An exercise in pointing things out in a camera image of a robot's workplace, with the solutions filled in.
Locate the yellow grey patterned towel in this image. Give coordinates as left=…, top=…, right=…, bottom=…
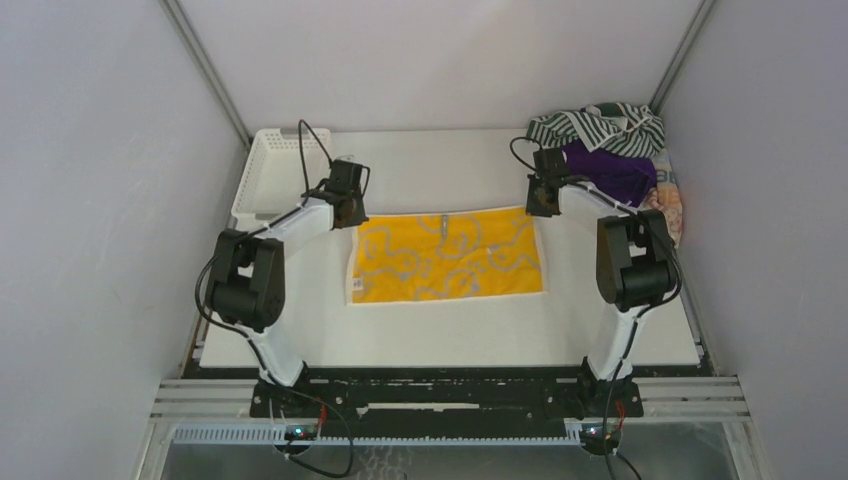
left=346, top=206, right=546, bottom=305

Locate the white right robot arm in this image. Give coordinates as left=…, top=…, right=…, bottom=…
left=526, top=148, right=682, bottom=416

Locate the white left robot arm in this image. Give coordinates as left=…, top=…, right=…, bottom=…
left=194, top=157, right=371, bottom=417

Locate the white plastic basket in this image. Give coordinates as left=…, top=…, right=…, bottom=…
left=231, top=128, right=333, bottom=230

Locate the purple towel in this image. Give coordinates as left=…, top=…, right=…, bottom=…
left=561, top=140, right=657, bottom=207

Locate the green white striped towel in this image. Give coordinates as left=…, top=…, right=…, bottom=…
left=526, top=102, right=667, bottom=158

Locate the cream bear print towel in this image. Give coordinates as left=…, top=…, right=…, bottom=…
left=641, top=149, right=684, bottom=247

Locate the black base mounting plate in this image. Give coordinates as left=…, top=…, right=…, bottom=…
left=249, top=366, right=644, bottom=437

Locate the right controller board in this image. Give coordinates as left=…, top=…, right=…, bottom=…
left=579, top=426, right=621, bottom=456

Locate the controller board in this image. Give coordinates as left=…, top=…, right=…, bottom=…
left=579, top=426, right=621, bottom=456
left=284, top=426, right=318, bottom=443

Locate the left controller board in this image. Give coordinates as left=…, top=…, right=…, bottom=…
left=284, top=426, right=318, bottom=443

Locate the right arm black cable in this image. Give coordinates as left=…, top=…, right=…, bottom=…
left=509, top=135, right=684, bottom=439

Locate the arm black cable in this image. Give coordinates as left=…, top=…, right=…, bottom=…
left=509, top=135, right=684, bottom=439
left=193, top=119, right=372, bottom=392

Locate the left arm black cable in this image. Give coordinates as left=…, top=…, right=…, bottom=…
left=193, top=119, right=372, bottom=392

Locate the aluminium corner post left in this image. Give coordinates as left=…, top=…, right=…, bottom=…
left=158, top=0, right=253, bottom=151

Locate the aluminium corner post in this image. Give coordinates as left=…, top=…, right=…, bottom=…
left=649, top=0, right=718, bottom=114
left=158, top=0, right=253, bottom=151

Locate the aluminium corner post right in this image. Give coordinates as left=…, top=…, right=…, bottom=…
left=649, top=0, right=718, bottom=114

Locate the white slotted cable duct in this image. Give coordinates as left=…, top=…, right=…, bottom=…
left=171, top=423, right=581, bottom=446

